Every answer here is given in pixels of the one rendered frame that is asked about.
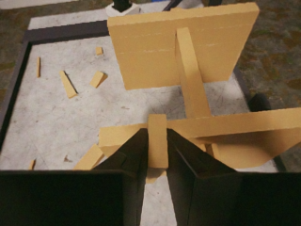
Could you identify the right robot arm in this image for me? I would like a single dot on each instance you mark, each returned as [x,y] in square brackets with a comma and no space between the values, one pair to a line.
[121,5]

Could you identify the tan wooden board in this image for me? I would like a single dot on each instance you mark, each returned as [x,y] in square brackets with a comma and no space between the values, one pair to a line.
[245,140]
[144,44]

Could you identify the wooden rail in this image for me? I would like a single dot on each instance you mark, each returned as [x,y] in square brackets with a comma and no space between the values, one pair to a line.
[193,92]

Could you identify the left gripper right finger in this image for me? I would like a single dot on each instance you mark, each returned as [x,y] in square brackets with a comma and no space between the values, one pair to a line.
[200,198]

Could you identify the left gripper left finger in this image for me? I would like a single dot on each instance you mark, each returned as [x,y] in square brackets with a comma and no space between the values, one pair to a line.
[102,196]

